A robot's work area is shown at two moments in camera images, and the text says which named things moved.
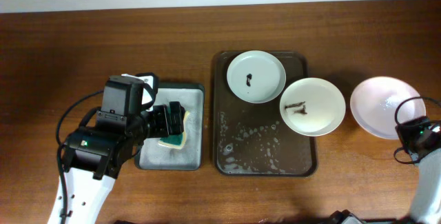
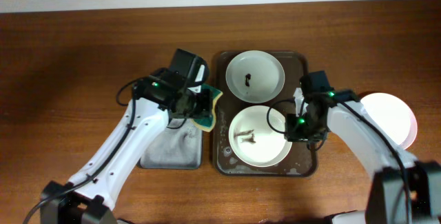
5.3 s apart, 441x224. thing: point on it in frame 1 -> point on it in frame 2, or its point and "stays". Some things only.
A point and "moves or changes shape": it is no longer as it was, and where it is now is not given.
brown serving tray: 251,139 stays
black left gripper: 162,127 -> 204,108
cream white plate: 312,107 moves or changes shape
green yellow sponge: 176,140 -> 207,124
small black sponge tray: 151,155 stays
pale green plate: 255,76 stays
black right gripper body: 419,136 -> 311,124
